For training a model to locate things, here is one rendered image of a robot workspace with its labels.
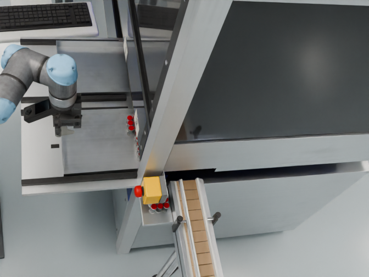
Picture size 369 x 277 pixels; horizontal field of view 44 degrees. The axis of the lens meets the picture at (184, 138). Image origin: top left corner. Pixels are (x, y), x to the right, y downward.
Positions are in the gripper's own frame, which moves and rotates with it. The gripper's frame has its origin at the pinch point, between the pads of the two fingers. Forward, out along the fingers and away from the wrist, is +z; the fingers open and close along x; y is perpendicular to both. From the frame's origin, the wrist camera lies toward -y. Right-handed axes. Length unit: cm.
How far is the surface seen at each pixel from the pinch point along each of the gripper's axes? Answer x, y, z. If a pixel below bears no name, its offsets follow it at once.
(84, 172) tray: -5.8, 8.9, 18.1
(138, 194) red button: -19.4, 24.9, 8.8
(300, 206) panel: -12, 113, 61
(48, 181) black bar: -7.8, -3.6, 19.6
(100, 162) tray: -1.0, 15.1, 21.4
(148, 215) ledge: -22.7, 29.9, 21.6
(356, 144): -12, 104, -4
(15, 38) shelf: 65, -15, 29
